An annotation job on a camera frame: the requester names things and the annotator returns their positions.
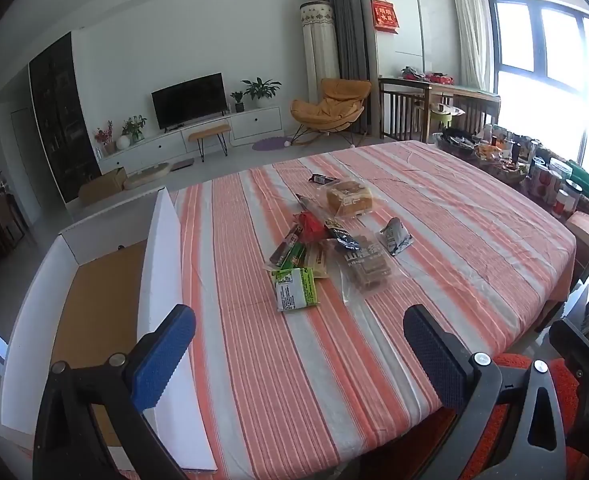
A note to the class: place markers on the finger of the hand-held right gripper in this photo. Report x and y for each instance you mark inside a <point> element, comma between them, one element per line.
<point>574,347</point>

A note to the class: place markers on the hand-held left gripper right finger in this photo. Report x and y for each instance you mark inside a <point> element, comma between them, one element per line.
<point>437,360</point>

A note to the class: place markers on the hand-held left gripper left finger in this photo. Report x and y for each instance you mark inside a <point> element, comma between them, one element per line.
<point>162,357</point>

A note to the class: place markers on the clear biscuit packet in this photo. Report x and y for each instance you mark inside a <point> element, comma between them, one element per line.
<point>369,267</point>

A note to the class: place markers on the white and grey snack packet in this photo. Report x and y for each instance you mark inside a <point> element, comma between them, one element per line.
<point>396,240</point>

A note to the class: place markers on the green and white snack packet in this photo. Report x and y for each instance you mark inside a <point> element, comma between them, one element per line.
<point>297,292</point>

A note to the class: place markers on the black snack packet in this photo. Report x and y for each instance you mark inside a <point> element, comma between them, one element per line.
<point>345,240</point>

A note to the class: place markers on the cream yellow snack bar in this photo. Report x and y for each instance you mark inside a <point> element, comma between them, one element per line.
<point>319,262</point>

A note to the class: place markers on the brown fruit roll packet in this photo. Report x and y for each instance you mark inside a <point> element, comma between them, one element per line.
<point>282,250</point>

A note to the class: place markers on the green stick snack packet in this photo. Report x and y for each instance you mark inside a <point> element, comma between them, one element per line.
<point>294,256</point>

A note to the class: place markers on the red snack packet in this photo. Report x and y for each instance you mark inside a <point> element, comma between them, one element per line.
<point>312,227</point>

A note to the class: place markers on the bread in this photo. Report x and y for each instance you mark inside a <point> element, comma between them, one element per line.
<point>349,200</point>

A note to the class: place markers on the thin dark snack packet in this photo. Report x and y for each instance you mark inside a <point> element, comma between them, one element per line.
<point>305,205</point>

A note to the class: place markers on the dark brown chocolate bar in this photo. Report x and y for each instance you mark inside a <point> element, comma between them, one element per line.
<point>324,179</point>

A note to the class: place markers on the red chair cushion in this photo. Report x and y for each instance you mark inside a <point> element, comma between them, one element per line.
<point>512,360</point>

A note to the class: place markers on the orange striped tablecloth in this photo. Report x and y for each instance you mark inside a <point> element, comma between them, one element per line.
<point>274,385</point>

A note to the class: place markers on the row of jars and bottles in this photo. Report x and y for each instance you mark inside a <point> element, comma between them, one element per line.
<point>544,180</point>

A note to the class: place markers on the cardboard box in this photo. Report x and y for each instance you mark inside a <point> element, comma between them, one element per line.
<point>102,187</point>

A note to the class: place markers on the wooden chair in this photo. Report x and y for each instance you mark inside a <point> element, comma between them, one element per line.
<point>4,220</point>

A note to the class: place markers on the white round vase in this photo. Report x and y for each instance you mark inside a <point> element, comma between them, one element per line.
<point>123,143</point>

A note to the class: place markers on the red flowers in vase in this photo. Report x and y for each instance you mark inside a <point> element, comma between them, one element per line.
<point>104,137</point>

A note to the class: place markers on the wooden stool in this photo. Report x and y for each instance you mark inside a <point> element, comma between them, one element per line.
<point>209,132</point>

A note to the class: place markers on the leafy plant in vase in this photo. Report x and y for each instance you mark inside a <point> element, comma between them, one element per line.
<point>134,127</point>

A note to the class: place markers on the purple rug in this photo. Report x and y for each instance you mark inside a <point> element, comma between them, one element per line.
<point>268,144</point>

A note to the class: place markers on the white door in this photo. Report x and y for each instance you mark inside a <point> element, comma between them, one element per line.
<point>24,160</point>

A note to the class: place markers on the lime green stool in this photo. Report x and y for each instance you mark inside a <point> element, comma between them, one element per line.
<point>444,117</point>

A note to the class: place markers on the white television cabinet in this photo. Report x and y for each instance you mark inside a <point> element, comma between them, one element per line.
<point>254,122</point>

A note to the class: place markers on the wooden crib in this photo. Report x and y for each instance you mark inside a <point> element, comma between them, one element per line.
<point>399,110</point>

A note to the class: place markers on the black television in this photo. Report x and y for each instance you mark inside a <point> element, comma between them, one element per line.
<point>189,102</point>

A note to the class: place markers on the dark display cabinet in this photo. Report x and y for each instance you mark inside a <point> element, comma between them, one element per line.
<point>62,120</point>

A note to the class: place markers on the small potted plant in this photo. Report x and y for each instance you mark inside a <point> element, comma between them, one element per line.
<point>237,100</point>

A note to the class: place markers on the orange lounge chair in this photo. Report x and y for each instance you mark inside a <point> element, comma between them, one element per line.
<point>329,105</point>

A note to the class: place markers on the large potted green plant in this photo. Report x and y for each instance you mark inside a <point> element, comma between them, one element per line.
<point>260,90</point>

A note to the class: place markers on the window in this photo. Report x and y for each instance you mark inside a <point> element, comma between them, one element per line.
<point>549,60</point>

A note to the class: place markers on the covered floor air conditioner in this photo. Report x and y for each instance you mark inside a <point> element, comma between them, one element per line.
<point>319,50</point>

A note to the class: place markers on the white curtain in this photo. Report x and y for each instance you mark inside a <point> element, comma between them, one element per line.
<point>472,30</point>

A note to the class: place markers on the grey curtain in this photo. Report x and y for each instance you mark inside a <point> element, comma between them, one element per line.
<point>347,20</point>

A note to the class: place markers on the red wall hanging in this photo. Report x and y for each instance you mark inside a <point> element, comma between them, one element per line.
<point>385,15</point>

